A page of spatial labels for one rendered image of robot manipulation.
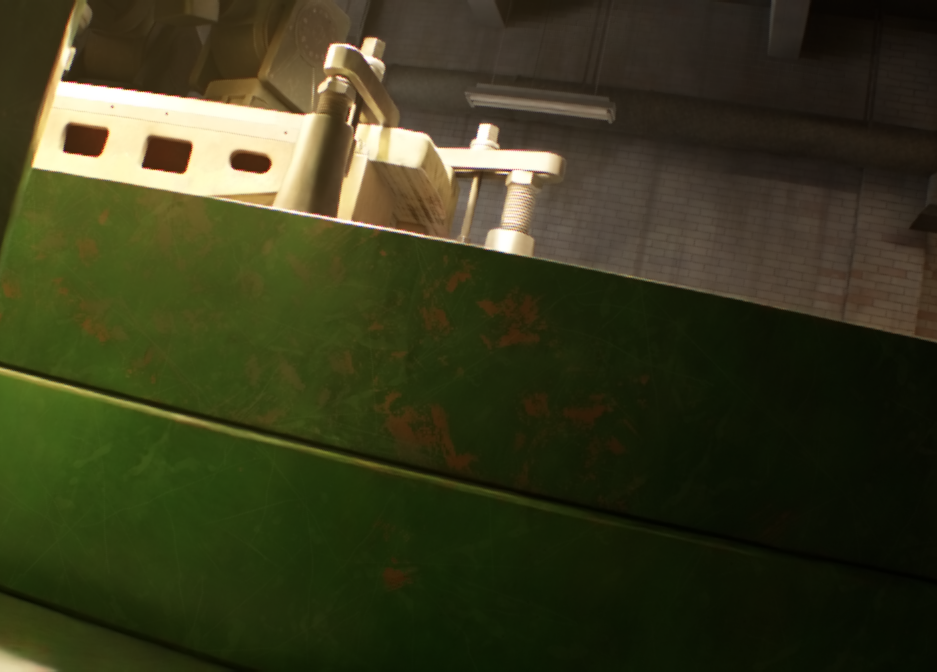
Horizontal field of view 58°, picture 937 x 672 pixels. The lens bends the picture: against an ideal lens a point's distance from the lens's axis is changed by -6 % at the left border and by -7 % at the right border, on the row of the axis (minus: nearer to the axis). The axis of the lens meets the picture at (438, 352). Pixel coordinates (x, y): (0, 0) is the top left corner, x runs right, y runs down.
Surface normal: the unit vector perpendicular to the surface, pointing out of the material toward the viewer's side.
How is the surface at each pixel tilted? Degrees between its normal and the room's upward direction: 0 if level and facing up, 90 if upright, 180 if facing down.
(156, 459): 90
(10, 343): 90
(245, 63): 142
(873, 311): 90
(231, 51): 129
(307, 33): 90
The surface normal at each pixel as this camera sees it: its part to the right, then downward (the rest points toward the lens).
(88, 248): -0.14, -0.13
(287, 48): 0.84, 0.14
